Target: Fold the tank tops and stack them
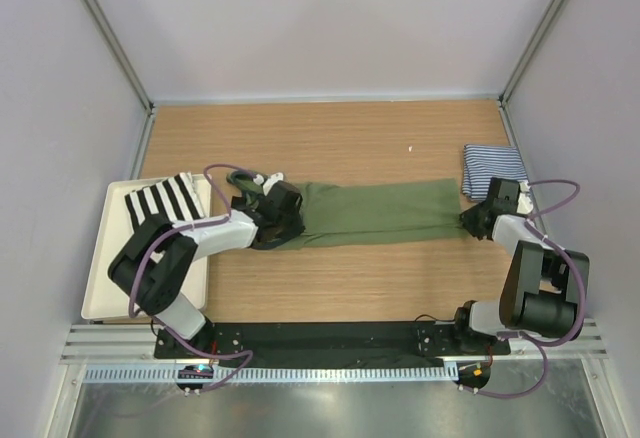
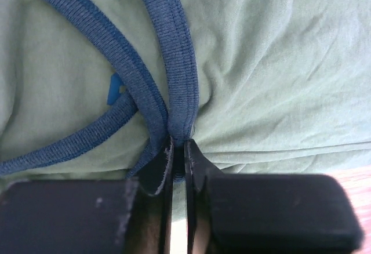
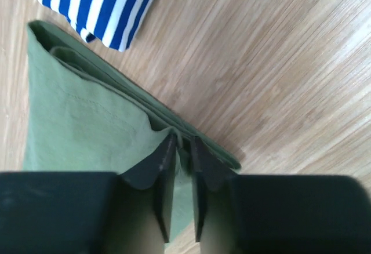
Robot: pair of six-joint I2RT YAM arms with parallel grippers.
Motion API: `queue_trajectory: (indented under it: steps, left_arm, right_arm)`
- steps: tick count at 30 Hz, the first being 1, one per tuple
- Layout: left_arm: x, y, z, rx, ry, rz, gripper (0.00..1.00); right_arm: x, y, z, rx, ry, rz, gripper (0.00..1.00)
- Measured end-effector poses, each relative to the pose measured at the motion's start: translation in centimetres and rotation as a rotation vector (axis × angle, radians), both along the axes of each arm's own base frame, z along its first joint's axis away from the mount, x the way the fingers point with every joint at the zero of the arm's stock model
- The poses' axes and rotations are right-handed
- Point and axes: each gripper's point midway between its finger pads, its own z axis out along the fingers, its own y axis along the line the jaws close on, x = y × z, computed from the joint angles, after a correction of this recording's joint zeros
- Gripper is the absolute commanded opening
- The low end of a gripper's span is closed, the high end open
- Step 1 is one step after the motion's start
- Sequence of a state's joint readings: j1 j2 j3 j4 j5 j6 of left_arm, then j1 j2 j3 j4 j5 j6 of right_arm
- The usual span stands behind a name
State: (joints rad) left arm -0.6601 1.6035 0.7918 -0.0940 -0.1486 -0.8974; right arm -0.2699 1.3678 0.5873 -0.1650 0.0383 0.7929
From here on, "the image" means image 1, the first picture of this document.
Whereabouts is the blue white striped tank top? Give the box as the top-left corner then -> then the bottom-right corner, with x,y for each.
461,144 -> 528,202

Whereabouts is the olive green tank top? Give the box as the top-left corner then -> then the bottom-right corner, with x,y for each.
225,168 -> 469,252

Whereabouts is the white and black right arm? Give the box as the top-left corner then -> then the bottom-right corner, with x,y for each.
450,177 -> 590,354

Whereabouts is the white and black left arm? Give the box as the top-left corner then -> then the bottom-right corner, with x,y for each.
107,180 -> 305,358

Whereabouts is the black white striped tank top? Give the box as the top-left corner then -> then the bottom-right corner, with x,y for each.
124,172 -> 206,231

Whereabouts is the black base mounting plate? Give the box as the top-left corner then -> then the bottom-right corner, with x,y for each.
153,320 -> 512,370

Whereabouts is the white plastic tray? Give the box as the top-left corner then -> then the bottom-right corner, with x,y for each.
79,173 -> 212,322

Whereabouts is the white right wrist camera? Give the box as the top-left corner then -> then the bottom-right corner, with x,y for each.
517,181 -> 534,216

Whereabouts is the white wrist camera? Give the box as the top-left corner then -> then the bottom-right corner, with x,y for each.
517,181 -> 534,216
253,172 -> 285,195

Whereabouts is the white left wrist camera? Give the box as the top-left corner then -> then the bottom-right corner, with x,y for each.
253,172 -> 285,195

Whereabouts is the white slotted cable duct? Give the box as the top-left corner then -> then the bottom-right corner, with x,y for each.
83,362 -> 458,384

